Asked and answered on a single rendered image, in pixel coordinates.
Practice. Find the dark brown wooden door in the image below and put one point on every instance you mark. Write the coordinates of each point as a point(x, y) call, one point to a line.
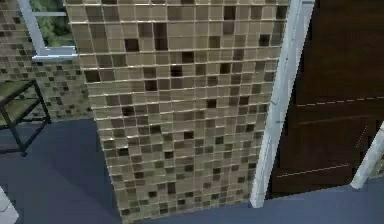
point(336, 100)

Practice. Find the white framed window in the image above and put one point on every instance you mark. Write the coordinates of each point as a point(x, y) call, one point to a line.
point(50, 26)

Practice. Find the white block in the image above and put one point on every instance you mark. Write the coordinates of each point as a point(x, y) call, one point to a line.
point(6, 210)

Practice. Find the black frame glass table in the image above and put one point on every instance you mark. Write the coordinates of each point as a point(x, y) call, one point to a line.
point(15, 96)

